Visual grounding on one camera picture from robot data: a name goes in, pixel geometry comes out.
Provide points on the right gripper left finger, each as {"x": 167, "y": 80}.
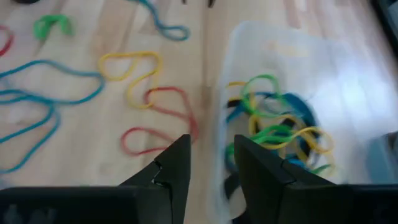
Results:
{"x": 177, "y": 174}

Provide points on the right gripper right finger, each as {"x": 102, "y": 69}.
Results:
{"x": 258, "y": 174}

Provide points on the yellow rubber band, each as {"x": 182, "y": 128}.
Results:
{"x": 311, "y": 130}
{"x": 130, "y": 54}

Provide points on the small green rubber band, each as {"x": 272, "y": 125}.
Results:
{"x": 49, "y": 20}

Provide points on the long red rubber band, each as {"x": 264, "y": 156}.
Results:
{"x": 9, "y": 42}

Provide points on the clear plastic bin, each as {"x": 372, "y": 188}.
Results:
{"x": 342, "y": 77}

